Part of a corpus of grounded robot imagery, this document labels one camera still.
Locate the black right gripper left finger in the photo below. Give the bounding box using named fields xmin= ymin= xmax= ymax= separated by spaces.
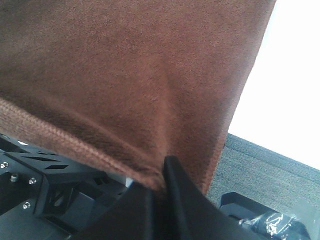
xmin=72 ymin=182 xmax=154 ymax=240

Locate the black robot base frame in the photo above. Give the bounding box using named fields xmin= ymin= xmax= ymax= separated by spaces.
xmin=0 ymin=135 xmax=131 ymax=240

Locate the brown towel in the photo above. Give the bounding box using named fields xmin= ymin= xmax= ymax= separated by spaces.
xmin=0 ymin=0 xmax=275 ymax=194

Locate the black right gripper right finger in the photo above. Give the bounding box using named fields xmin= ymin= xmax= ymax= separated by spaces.
xmin=162 ymin=156 xmax=258 ymax=240

